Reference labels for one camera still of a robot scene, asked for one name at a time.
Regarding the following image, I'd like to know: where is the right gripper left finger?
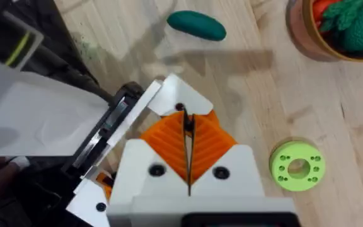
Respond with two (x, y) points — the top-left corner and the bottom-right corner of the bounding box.
(109, 110), (191, 206)

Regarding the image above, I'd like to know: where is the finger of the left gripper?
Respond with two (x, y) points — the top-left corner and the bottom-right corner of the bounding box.
(147, 73), (214, 117)
(66, 172), (117, 227)

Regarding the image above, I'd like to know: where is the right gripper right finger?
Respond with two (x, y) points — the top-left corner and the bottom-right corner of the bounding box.
(184, 108), (266, 198)

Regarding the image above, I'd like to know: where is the green disc with holes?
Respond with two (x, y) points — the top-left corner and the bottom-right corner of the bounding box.
(268, 140), (326, 192)

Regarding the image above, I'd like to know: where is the green toy cucumber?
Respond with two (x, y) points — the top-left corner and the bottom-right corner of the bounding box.
(166, 10), (228, 42)

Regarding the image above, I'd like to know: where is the wooden tub of toys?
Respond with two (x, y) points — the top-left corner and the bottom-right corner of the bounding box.
(285, 0), (363, 63)

